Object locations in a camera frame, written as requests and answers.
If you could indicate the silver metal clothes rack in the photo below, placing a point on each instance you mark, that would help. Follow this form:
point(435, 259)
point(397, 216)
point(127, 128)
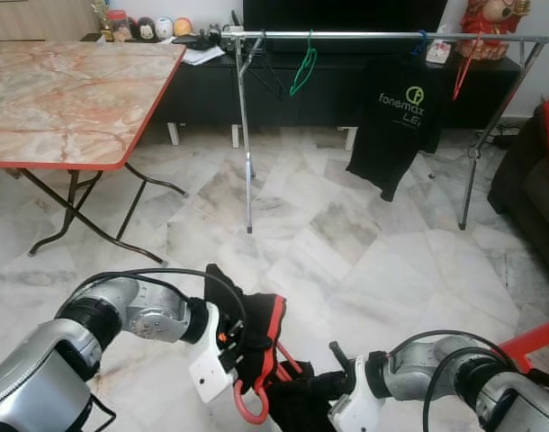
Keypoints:
point(364, 36)

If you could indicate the black mouse round plush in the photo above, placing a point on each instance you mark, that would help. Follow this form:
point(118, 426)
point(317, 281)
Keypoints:
point(146, 29)

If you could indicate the white pink tissue box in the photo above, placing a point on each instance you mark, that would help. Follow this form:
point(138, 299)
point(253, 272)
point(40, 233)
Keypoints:
point(438, 52)

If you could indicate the black television console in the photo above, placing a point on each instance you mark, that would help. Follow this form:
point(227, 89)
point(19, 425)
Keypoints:
point(346, 90)

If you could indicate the dark grey fabric sofa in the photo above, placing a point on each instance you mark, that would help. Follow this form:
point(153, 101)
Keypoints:
point(526, 180)

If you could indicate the blue clothes hanger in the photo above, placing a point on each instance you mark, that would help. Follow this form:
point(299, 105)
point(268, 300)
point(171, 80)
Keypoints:
point(421, 43)

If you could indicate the green clothes hanger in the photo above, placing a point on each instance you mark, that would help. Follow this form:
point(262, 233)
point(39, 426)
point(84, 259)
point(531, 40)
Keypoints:
point(306, 65)

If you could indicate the white blue round plush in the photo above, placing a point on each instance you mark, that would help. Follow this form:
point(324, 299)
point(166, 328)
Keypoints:
point(164, 27)

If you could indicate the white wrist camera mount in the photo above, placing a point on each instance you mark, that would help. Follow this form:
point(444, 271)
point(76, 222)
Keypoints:
point(355, 409)
point(207, 369)

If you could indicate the light wooden cabinet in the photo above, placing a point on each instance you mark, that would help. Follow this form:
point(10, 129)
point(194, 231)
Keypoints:
point(40, 18)

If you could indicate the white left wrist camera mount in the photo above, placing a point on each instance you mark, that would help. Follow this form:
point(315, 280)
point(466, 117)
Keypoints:
point(207, 369)

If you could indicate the marble table with red edge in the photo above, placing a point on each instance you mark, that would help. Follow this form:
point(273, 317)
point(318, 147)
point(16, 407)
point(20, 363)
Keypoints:
point(76, 99)

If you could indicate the orange round plush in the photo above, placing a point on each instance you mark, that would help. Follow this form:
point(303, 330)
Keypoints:
point(183, 27)

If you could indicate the red plastic clothes hanger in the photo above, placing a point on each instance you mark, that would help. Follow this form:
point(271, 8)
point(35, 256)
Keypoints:
point(238, 405)
point(462, 72)

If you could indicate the white paper stack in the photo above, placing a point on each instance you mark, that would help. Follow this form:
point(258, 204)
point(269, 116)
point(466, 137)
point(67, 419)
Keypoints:
point(202, 56)

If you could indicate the black flat television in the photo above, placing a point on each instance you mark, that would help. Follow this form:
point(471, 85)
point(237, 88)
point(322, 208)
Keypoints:
point(346, 13)

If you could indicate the red plastic stool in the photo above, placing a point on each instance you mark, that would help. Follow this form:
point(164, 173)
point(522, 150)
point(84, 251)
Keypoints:
point(531, 340)

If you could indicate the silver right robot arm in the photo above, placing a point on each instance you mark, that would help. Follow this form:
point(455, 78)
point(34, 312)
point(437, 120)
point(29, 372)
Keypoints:
point(499, 396)

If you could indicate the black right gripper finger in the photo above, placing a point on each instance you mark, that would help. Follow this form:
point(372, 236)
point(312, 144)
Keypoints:
point(301, 418)
point(306, 389)

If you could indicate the black garment with red trim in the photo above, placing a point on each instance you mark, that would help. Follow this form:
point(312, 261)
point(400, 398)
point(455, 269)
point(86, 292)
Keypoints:
point(252, 324)

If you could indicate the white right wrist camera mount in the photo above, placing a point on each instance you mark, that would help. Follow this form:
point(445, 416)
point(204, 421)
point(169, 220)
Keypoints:
point(355, 409)

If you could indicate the black clothes hanger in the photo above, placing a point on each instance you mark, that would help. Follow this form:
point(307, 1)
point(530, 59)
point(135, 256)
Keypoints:
point(270, 76)

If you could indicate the red figurine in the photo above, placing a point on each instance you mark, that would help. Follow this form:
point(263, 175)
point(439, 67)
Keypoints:
point(490, 27)

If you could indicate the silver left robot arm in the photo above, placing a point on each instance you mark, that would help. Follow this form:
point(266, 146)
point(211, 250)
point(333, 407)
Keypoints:
point(40, 369)

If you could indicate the jar with red lid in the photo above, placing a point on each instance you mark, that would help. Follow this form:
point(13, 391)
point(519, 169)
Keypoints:
point(119, 25)

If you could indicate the black shirt with green print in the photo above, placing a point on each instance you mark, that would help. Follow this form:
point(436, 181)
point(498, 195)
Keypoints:
point(396, 126)

